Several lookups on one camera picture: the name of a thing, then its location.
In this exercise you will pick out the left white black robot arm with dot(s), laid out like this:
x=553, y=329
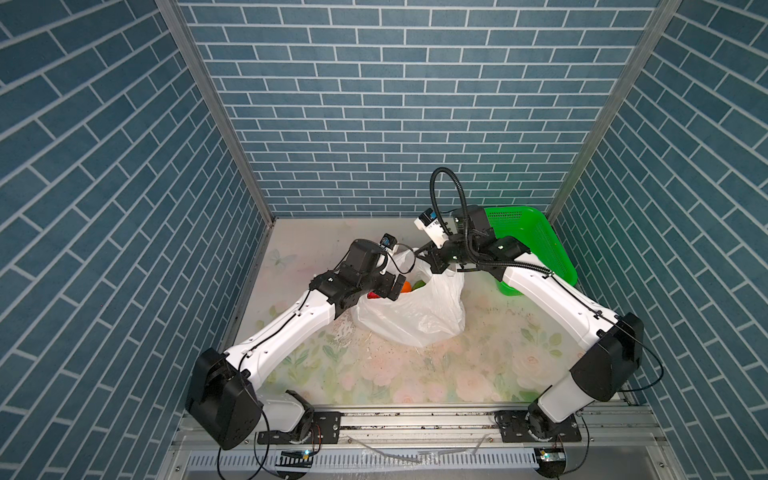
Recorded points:
x=222, y=395

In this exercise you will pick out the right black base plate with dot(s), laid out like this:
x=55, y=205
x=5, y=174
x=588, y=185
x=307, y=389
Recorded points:
x=521, y=426

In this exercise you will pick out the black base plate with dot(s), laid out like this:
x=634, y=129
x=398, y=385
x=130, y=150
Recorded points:
x=521, y=426
x=280, y=430

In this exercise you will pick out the white slotted cable duct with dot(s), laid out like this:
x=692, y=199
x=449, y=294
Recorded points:
x=363, y=460

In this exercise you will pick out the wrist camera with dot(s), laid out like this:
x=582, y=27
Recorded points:
x=388, y=242
x=429, y=223

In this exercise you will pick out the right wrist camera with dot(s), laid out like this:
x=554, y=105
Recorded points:
x=429, y=223

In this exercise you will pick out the aluminium front rail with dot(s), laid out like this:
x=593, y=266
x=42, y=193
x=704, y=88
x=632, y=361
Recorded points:
x=618, y=442

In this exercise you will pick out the white plastic bag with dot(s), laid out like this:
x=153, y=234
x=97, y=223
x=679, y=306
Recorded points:
x=425, y=316

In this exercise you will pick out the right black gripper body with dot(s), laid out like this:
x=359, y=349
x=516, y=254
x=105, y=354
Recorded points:
x=454, y=252

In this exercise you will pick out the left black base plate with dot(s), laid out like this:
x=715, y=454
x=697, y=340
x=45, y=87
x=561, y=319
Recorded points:
x=280, y=430

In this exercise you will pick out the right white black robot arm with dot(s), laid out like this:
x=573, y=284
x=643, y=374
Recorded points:
x=612, y=343

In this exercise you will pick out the green plastic basket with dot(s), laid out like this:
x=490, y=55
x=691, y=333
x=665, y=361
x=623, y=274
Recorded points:
x=531, y=227

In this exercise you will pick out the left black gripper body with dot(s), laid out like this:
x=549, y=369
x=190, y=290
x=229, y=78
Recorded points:
x=379, y=283

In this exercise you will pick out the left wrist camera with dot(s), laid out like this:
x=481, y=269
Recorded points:
x=388, y=242

